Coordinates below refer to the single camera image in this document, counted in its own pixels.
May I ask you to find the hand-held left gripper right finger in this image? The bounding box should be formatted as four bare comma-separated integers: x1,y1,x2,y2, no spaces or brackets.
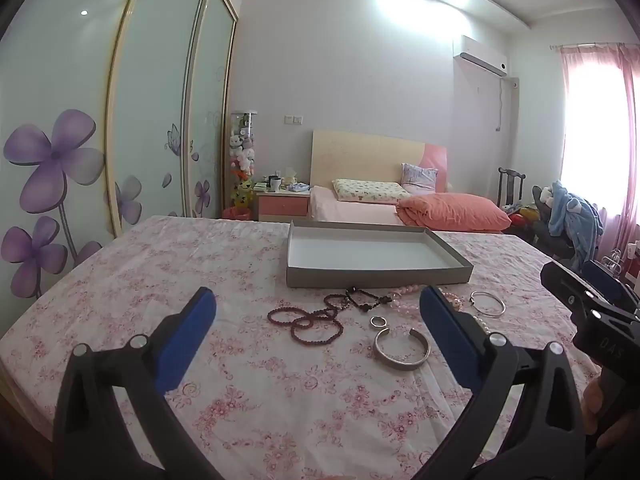
419,285,601,480

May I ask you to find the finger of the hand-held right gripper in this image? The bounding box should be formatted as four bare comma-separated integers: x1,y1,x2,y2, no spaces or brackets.
580,260,640,307
540,260,608,317

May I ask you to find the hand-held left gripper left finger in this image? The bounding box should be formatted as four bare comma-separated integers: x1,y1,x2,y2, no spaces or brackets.
52,286,226,480

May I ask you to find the thin silver bangle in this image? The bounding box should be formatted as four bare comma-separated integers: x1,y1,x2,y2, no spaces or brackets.
470,290,506,317

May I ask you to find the wide silver cuff bracelet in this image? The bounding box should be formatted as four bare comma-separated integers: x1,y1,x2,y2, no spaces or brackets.
374,327,431,372

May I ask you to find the large pink bead bracelet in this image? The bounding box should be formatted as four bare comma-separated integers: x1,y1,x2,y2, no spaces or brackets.
387,284,426,317

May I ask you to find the black bead bracelet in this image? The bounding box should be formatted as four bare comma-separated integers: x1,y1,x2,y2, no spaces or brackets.
345,286,393,314

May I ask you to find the shallow grey cardboard box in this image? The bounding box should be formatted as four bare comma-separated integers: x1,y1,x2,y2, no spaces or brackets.
286,219,474,289

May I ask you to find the dark red bead bracelet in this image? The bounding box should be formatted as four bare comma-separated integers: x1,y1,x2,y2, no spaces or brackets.
266,292,347,345

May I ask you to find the person's right hand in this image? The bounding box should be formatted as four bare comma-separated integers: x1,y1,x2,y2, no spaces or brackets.
582,374,633,456

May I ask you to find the pile of clothes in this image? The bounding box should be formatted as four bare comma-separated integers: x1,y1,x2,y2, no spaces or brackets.
530,185,577,262

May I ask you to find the blue plush garment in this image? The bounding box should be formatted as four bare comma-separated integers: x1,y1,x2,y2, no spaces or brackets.
547,180,604,266

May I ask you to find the pile of colourful toys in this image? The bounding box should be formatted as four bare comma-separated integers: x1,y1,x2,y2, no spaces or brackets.
502,203,542,228

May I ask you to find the pink floral bedsheet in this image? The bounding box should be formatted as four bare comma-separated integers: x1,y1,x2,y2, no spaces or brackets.
0,215,640,480

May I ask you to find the dark wooden chair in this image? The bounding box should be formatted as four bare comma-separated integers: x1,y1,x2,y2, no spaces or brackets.
497,167,527,209

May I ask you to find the salmon pink pillow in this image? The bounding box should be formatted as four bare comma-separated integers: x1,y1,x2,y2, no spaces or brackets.
396,192,512,233

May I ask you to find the pink curtain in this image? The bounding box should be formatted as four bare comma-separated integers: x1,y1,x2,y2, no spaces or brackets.
550,42,640,271

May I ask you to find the small lilac floral pillow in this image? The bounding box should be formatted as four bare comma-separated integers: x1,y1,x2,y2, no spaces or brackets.
401,162,439,196

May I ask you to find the pink sheeted bed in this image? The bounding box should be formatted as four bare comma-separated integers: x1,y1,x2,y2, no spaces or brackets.
307,185,503,233

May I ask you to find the cream patterned pillow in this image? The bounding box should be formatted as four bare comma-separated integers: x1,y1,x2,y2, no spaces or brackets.
332,178,412,206

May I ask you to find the pink and white nightstand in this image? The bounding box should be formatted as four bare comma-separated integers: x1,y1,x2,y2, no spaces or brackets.
254,182,313,222

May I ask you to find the clear tube of plush toys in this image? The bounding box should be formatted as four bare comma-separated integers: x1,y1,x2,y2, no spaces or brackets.
229,110,259,221

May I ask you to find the beige and pink headboard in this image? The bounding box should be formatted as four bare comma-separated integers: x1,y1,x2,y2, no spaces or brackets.
310,130,448,196

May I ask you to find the flower print sliding wardrobe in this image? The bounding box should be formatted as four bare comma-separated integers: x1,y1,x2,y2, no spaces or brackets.
0,0,239,303

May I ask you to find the white air conditioner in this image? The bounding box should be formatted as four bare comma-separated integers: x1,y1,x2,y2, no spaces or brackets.
452,35,509,79

